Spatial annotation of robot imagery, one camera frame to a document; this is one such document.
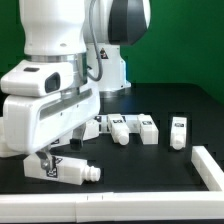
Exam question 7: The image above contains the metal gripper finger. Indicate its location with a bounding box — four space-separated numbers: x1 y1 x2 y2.
70 126 85 147
36 150 53 171

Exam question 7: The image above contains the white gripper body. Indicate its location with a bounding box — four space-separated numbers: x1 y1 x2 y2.
3 81 100 154

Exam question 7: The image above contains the white desk top tray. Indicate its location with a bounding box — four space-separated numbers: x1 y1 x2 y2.
0 117 99 158

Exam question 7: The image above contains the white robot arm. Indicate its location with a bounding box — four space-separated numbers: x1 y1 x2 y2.
0 0 151 169

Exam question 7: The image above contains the white marker sheet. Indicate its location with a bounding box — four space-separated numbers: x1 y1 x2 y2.
95 115 139 134

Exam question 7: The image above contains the white front fence bar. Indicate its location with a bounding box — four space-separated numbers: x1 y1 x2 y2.
0 191 224 223

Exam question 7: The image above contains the white fence bar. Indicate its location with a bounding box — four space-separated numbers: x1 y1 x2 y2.
191 146 224 192
0 191 224 223

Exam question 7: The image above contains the white right fence bar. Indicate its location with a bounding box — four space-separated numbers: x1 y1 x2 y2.
191 146 224 192

